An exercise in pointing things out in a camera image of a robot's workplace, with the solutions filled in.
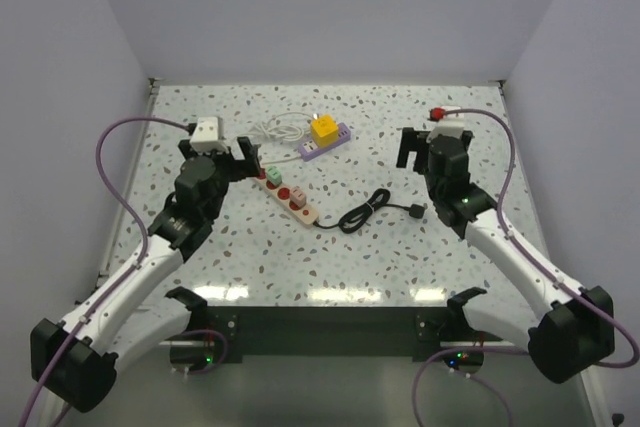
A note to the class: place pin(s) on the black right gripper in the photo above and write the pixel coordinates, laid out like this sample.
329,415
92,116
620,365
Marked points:
412,141

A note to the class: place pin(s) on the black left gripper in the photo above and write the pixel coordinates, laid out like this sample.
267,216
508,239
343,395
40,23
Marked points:
241,168

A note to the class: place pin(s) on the green USB charger plug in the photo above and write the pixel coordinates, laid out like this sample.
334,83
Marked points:
273,175

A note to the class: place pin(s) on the beige power strip red sockets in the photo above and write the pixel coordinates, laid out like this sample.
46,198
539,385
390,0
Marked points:
306,215

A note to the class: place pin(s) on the pink brown USB charger plug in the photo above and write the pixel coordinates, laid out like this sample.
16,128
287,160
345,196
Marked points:
298,197

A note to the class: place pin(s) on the yellow cube socket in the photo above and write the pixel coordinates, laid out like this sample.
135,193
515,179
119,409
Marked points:
324,131

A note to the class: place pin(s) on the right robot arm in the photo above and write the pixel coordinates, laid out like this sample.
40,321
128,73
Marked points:
570,328

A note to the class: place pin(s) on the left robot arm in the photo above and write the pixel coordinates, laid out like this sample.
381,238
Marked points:
76,358

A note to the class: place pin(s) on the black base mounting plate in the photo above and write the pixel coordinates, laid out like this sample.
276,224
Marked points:
414,332

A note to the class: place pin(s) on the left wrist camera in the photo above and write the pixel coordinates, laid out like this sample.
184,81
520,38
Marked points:
208,135

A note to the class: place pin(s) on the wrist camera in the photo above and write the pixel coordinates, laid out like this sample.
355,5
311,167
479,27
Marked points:
208,135
449,122

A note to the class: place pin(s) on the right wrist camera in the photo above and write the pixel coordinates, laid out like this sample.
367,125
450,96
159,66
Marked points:
449,122

